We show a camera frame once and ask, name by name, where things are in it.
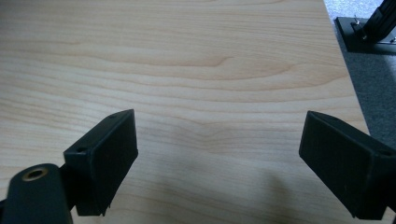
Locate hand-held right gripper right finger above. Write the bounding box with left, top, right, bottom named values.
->
left=298, top=110, right=396, bottom=221

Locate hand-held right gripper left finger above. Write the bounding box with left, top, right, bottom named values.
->
left=63, top=108, right=139, bottom=217

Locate black metal stand base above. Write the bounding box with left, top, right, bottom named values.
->
left=333, top=16, right=396, bottom=56

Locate black metal stand post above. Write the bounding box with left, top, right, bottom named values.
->
left=361, top=0, right=396, bottom=41

